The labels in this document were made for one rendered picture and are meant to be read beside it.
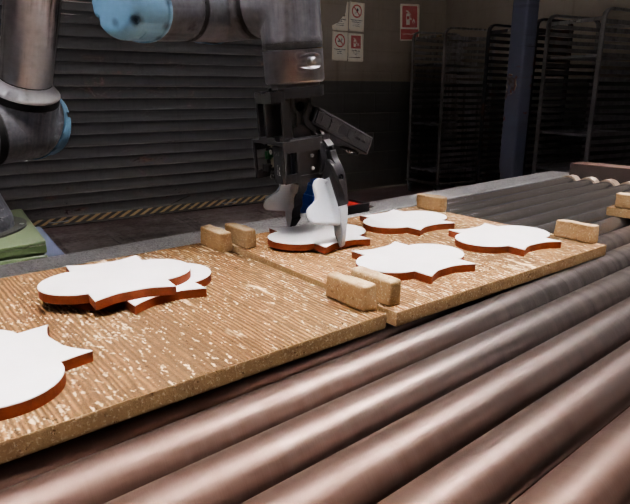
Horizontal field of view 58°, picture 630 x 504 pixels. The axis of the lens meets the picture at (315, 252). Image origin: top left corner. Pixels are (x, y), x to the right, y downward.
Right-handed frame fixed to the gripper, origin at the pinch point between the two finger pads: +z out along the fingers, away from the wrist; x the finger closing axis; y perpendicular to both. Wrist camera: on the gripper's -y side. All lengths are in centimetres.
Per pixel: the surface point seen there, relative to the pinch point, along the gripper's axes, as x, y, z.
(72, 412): 25.2, 40.1, -2.4
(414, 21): -436, -488, -54
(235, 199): -449, -233, 111
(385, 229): 2.6, -10.4, 1.4
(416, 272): 20.0, 1.8, 0.2
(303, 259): 5.9, 7.1, 0.6
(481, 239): 15.7, -15.6, 1.5
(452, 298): 25.7, 2.5, 1.4
